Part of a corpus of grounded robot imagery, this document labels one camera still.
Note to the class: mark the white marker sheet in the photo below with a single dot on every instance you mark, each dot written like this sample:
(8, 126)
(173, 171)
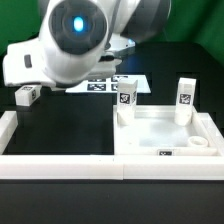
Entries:
(109, 85)

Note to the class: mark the white square table top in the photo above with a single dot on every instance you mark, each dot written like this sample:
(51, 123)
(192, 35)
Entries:
(153, 132)

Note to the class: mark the white U-shaped obstacle fence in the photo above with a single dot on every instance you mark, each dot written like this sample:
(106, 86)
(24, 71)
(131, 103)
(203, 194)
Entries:
(118, 167)

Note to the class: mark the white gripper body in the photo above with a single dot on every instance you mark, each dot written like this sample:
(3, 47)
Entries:
(23, 64)

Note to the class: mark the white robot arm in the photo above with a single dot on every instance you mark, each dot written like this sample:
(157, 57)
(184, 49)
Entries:
(82, 40)

